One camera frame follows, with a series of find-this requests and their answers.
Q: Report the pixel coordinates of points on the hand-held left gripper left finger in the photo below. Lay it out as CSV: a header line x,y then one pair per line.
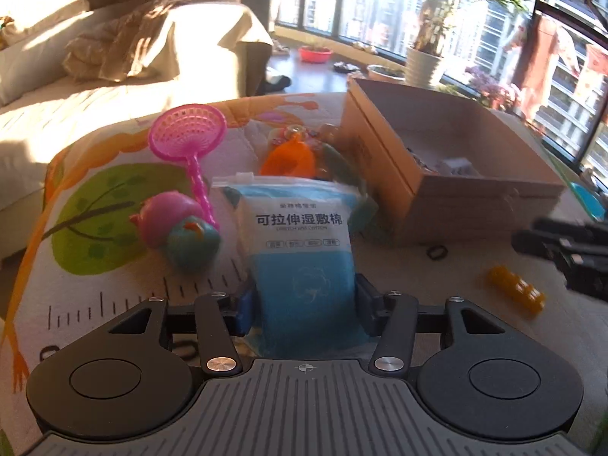
x,y
247,311

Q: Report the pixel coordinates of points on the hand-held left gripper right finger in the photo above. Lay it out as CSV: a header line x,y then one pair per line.
x,y
368,308

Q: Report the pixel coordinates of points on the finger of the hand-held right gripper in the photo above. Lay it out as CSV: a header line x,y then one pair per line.
x,y
541,244
570,232

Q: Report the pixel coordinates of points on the blue cotton pad packet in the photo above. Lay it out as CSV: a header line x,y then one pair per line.
x,y
297,247

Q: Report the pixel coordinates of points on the teal bird toy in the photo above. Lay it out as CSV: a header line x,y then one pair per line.
x,y
192,244

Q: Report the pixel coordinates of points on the brown cardboard box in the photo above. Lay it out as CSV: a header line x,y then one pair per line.
x,y
418,199

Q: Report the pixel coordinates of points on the pink pig toy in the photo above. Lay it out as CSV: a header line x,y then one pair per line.
x,y
164,216

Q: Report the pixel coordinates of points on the orange plastic toy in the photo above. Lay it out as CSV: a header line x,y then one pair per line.
x,y
287,160

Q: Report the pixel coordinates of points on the pink plastic strainer scoop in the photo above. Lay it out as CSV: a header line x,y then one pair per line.
x,y
187,133

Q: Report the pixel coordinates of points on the blue basin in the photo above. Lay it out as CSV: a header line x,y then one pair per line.
x,y
586,199

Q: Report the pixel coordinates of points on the yellow toy block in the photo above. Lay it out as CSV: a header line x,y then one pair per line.
x,y
515,289

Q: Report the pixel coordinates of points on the small white items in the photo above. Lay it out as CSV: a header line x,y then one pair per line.
x,y
453,166

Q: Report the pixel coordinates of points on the green transparent toy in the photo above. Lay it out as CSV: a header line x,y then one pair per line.
x,y
344,166

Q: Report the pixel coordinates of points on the pink flowering plants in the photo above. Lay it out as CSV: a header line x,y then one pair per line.
x,y
494,88

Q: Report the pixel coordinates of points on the hanging orange clothing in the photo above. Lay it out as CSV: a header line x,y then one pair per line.
x,y
539,57

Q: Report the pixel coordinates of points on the small pink yellow toy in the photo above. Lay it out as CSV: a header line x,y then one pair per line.
x,y
294,132

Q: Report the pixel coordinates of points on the white plant pot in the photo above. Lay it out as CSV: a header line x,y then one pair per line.
x,y
423,67

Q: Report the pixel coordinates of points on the small round planter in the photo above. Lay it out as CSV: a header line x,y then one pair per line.
x,y
384,73

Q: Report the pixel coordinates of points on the red basin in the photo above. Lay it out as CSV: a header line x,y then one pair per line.
x,y
314,54

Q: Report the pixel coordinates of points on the beige crumpled blanket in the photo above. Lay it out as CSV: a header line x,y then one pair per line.
x,y
133,42

